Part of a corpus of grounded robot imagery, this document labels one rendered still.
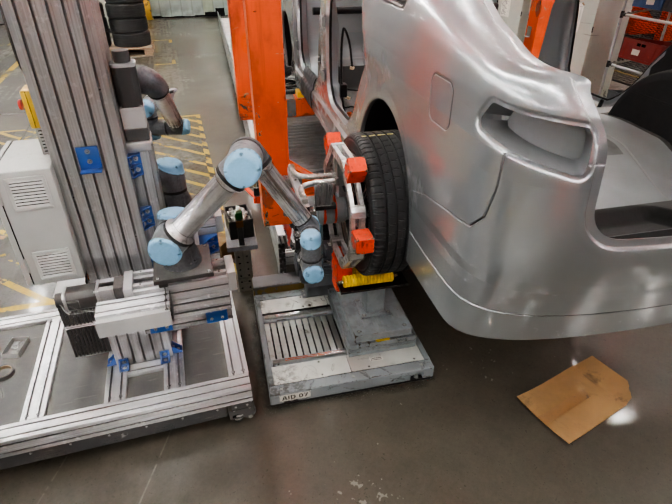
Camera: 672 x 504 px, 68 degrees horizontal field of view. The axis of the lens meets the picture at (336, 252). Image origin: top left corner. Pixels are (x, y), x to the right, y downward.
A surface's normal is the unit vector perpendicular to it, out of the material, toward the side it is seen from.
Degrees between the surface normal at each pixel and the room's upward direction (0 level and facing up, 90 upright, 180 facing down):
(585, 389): 2
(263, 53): 90
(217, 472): 0
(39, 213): 90
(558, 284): 101
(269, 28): 90
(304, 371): 0
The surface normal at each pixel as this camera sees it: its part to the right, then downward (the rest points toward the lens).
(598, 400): -0.03, -0.83
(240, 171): 0.16, 0.45
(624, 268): 0.08, 0.62
